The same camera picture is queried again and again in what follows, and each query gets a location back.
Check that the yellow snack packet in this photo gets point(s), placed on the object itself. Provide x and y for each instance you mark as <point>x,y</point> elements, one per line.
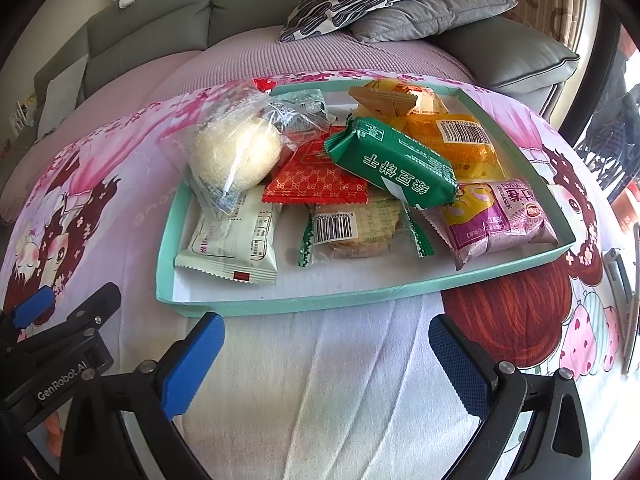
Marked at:
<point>450,155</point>

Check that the cream snack packet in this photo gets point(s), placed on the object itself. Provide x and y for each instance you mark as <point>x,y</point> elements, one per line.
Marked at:
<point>230,245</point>

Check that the long red patterned snack packet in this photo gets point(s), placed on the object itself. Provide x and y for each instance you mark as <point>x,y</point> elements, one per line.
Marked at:
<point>310,175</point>

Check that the tan orange snack packet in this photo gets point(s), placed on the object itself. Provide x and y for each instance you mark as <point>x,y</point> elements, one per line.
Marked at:
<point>390,100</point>

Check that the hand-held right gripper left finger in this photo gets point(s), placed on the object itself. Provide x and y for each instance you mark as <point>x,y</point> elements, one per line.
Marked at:
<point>192,365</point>

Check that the large bun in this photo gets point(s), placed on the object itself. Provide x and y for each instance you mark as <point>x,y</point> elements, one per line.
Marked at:
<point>235,155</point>

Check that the white book rack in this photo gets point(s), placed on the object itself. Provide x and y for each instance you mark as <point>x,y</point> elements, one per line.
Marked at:
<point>22,117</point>

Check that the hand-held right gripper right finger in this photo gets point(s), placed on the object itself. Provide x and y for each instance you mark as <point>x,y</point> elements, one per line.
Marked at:
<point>457,365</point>

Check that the teal cardboard tray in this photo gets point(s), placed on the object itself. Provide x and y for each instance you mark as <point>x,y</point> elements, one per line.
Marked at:
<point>350,280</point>

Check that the pink sofa cover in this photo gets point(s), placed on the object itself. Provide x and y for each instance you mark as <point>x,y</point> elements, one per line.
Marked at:
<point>225,65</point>

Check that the grey pillow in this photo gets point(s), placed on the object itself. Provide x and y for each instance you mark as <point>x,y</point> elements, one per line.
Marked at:
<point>430,15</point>

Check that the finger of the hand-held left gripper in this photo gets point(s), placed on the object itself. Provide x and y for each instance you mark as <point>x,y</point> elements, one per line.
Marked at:
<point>32,307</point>
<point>95,310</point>

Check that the silver green snack packet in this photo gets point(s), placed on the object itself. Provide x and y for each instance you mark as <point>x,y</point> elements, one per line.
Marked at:
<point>300,105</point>

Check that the shiny red flower snack packet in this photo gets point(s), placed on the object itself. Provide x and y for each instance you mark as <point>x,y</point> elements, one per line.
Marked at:
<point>265,83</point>

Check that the dark folding rack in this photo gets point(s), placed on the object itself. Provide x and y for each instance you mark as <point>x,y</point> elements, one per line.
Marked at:
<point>610,125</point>

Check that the metal stand frame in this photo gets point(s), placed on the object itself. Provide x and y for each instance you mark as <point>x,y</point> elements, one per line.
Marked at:
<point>622,285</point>

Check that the purple snack packet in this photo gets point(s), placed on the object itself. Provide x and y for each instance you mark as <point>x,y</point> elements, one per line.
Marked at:
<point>495,225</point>

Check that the clear green-ended cracker packet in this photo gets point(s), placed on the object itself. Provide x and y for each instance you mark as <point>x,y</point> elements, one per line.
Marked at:
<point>350,235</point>

